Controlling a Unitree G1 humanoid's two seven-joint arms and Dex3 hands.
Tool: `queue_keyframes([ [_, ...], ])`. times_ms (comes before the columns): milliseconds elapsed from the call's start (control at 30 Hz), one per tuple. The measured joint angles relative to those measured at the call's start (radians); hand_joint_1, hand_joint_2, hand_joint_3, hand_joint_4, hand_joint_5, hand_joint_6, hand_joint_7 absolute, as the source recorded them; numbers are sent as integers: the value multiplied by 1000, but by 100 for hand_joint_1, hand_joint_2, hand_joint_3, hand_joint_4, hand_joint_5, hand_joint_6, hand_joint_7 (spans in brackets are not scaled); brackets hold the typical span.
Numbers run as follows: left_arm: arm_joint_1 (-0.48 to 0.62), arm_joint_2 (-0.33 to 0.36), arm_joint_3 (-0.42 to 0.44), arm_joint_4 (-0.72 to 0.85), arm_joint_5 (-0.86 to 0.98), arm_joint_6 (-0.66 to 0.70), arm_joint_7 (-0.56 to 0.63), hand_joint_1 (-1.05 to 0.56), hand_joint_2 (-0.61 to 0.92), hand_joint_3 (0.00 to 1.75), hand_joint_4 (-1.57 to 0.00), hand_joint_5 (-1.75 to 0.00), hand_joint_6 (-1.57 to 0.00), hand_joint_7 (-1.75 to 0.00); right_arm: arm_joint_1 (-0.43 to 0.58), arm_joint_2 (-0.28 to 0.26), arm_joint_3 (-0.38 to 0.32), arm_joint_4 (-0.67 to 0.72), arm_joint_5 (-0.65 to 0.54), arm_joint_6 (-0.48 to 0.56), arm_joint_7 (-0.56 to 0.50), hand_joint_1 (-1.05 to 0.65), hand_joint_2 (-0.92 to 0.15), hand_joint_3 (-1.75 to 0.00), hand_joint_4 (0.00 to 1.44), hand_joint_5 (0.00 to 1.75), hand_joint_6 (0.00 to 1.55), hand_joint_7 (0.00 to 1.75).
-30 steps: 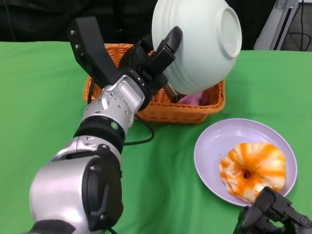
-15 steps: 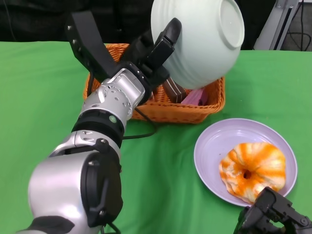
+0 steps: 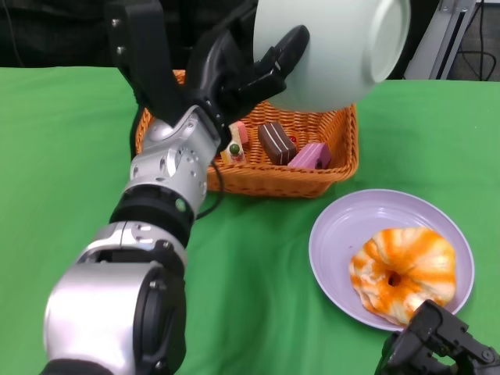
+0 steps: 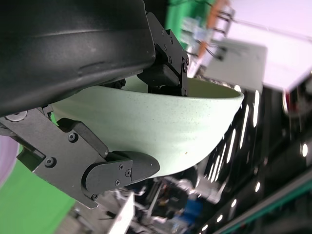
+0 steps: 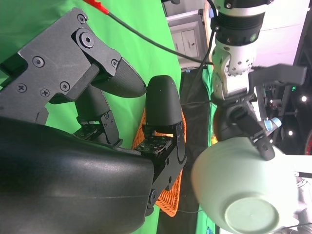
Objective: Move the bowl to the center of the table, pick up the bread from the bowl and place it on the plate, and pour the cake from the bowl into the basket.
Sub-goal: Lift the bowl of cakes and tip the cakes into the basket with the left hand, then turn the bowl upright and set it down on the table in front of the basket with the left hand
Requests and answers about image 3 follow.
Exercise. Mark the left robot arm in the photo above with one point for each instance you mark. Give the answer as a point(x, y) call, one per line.
point(172, 168)

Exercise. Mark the pale lavender plate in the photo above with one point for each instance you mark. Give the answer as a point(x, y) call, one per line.
point(340, 226)

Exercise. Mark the pink cake slice with cherry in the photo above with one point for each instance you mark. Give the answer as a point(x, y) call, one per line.
point(310, 156)

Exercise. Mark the black backdrop cloth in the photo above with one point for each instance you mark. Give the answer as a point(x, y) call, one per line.
point(58, 35)

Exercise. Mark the chocolate cake piece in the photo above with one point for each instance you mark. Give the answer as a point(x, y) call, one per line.
point(277, 144)

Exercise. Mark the green tablecloth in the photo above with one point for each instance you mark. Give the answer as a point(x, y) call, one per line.
point(58, 156)

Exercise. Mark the grey aluminium frame post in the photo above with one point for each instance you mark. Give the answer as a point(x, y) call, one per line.
point(439, 51)

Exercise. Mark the oval orange striped bread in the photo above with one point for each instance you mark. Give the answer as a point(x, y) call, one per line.
point(422, 254)

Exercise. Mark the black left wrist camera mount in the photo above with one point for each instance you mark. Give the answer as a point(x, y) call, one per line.
point(144, 58)

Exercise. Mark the yellow layered cake slice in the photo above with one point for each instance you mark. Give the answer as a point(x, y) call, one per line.
point(234, 154)

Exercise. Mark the orange wicker basket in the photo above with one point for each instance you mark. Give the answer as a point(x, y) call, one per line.
point(273, 179)

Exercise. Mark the grey-green bowl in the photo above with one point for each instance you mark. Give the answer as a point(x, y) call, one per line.
point(340, 58)

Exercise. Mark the small pink cake slice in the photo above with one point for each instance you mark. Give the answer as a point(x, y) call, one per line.
point(243, 131)

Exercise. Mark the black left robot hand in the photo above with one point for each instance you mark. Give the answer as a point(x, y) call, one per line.
point(222, 78)

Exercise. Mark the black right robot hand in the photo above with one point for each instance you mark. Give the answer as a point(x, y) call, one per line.
point(429, 347)

